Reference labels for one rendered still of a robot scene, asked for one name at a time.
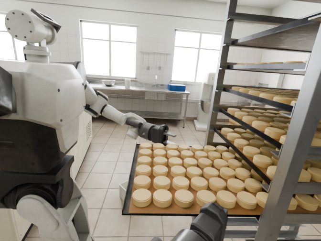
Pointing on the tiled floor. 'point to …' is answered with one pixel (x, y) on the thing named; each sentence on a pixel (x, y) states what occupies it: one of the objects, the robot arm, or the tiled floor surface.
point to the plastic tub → (123, 189)
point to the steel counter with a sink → (160, 93)
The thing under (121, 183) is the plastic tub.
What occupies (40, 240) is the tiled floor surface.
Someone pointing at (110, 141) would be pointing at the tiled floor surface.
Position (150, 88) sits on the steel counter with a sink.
